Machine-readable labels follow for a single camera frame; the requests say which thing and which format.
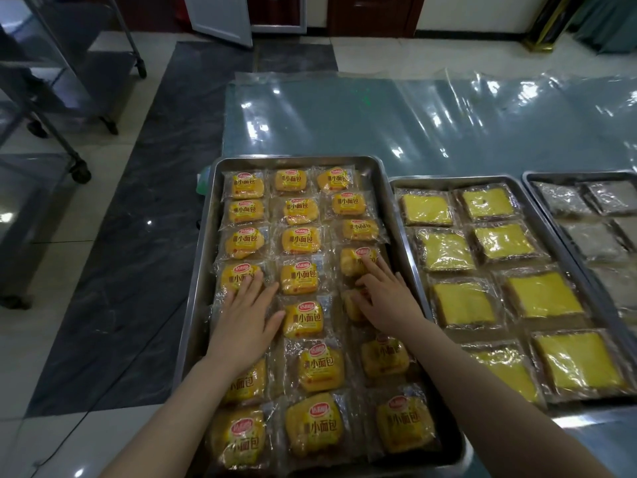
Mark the person's left hand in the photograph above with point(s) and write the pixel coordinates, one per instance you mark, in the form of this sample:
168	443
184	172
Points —
244	333

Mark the person's right hand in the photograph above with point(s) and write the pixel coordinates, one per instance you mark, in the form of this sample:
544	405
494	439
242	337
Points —
393	308

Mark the steel tray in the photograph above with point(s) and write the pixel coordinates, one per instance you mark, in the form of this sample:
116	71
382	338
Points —
448	180
547	176
196	293

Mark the yellow cake slice packets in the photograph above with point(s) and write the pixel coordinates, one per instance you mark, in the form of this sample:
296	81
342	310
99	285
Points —
463	303

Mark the small yellow bun packets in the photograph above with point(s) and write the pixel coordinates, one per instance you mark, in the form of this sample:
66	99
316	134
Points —
301	277

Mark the pile of brown cake packets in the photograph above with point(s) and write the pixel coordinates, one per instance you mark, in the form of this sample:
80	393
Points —
594	241

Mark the person's left forearm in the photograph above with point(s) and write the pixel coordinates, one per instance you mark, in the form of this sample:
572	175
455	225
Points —
169	423

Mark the person's right forearm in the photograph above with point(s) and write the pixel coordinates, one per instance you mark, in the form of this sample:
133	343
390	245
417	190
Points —
497	403

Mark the crumpled green plastic bag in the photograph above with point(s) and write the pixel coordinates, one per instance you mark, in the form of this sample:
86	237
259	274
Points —
202	180

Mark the plastic covered teal tablecloth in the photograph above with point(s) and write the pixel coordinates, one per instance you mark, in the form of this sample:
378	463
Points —
348	119

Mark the metal trolley cart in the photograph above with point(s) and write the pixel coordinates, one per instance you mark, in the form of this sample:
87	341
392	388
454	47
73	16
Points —
99	69
30	214

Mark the dark wooden door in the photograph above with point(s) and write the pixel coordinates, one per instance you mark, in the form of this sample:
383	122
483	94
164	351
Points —
373	14

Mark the white framed door leaf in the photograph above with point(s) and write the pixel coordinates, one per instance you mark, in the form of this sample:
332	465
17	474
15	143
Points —
219	17

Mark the aluminium framed glass door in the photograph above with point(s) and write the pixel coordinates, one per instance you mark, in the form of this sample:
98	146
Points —
278	12

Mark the gold and black bin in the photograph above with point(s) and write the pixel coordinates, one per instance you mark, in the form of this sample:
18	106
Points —
550	22

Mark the group of teal covered chairs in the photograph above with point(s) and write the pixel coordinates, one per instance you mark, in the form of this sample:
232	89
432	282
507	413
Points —
607	24

